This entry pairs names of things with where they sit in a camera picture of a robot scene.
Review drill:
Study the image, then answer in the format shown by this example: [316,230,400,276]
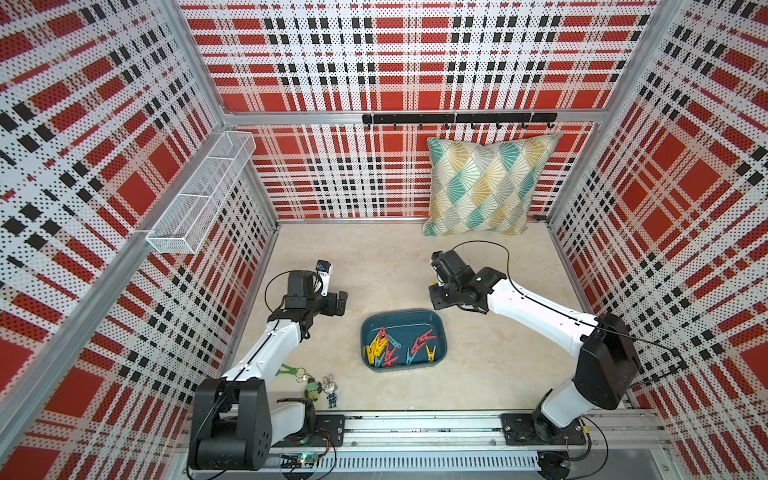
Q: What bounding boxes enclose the green figurine keychain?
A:
[304,378,323,402]

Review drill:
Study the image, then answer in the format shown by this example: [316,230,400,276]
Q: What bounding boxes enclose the teal plastic storage box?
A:
[360,309,448,373]

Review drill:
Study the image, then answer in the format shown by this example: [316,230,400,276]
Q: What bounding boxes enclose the yellow clothespin in box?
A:
[366,336,389,365]

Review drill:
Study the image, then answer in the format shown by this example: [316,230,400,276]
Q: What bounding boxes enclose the rabbit figurine keychain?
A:
[322,374,338,409]

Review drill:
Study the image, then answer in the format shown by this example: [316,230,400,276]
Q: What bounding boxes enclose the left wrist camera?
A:
[315,260,333,296]

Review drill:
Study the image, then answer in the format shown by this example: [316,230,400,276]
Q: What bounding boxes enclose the black hook rail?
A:
[362,112,558,127]

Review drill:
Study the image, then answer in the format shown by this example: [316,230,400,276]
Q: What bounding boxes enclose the yellow clothespin lower right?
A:
[425,345,436,363]

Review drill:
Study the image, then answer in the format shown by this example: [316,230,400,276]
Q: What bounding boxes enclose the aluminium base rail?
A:
[191,410,686,479]

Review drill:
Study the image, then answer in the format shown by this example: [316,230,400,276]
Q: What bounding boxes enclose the geometric patterned pillow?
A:
[423,133,562,237]

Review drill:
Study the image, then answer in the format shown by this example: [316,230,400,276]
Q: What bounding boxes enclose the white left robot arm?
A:
[186,260,348,476]

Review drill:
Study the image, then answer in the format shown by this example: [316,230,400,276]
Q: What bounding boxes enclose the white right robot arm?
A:
[429,250,640,438]

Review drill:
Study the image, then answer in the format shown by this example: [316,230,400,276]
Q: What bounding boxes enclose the red clothespin in box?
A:
[410,329,437,355]
[380,348,399,368]

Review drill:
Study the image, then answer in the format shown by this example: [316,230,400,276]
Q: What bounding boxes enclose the red clothespin right in box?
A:
[410,329,437,355]

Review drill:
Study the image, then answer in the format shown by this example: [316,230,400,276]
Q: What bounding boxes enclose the teal clothespin in box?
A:
[406,348,418,365]

